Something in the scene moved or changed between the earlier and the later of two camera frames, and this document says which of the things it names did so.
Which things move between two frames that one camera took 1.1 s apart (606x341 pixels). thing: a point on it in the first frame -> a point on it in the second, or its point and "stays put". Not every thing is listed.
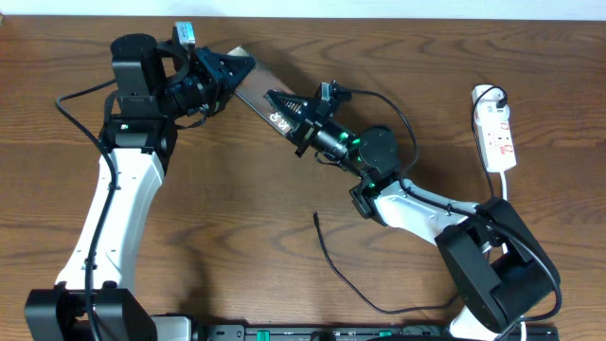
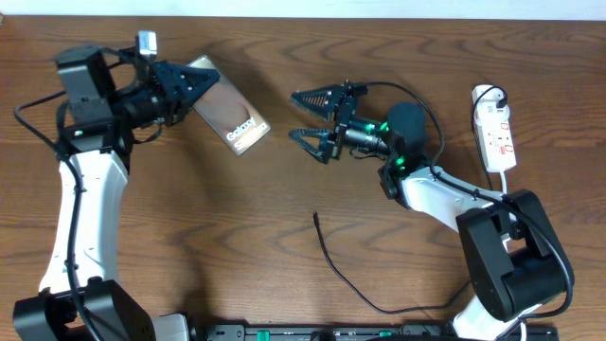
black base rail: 370,332 stays put
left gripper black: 218,67 -> 171,80
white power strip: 490,114 stays put
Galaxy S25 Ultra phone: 257,84 -> 237,119
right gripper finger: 295,110 -> 319,143
